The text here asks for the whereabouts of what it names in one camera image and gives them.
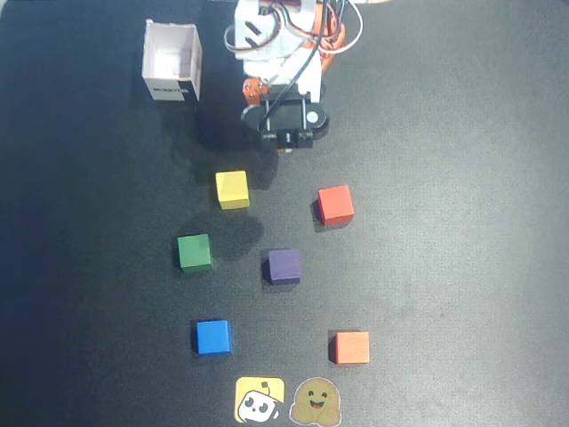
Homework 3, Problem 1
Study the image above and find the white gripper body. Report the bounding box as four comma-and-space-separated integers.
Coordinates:
242, 42, 322, 104

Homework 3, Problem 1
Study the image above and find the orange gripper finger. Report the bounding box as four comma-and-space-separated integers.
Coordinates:
242, 77, 271, 108

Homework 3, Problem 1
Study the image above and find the orange cube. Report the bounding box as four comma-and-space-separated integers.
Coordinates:
329, 330, 371, 366

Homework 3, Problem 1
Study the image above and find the orange robot base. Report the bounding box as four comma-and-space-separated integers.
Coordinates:
310, 12, 348, 75

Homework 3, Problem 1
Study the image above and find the yellow cube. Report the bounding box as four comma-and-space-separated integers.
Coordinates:
214, 170, 251, 211

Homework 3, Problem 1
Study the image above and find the red cube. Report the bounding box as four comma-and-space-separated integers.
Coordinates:
317, 185, 356, 227

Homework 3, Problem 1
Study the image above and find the green cube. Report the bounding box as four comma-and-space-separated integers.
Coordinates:
176, 233, 214, 274

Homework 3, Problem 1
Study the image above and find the purple cube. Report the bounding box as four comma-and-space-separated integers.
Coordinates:
265, 248, 302, 286

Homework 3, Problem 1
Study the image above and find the blue cube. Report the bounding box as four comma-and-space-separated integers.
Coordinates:
193, 318, 234, 357

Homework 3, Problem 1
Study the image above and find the white cardboard box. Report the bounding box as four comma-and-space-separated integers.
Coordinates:
140, 19, 204, 103

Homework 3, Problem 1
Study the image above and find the black table mat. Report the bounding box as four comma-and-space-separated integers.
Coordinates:
0, 0, 569, 427

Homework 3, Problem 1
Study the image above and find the yellow robot mascot sticker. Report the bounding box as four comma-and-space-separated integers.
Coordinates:
234, 376, 286, 424

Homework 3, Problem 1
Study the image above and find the hugging face emoji sticker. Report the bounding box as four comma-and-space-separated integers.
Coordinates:
289, 376, 343, 426

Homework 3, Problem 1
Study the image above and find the black camera cable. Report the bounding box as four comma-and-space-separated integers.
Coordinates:
261, 0, 357, 133

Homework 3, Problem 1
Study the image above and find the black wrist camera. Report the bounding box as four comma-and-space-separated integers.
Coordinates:
240, 90, 331, 151

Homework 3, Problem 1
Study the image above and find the white servo cable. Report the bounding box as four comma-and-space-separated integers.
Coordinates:
223, 0, 365, 57

